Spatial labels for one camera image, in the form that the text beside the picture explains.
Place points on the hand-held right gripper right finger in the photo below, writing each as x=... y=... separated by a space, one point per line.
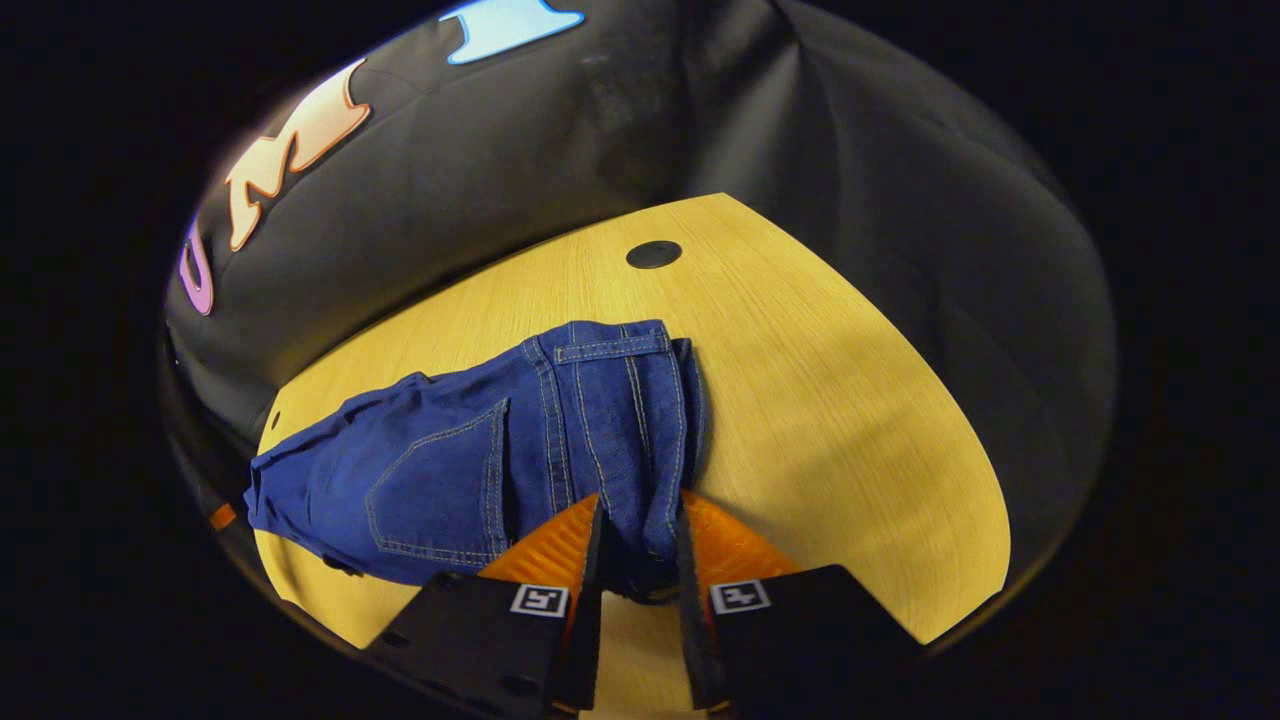
x=690 y=640

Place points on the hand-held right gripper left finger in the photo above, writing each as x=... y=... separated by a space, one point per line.
x=592 y=620

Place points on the blue denim jeans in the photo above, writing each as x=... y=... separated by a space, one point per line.
x=440 y=480

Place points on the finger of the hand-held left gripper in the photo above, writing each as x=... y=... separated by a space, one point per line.
x=222 y=517

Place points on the black backdrop cloth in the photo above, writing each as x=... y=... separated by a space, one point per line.
x=560 y=170

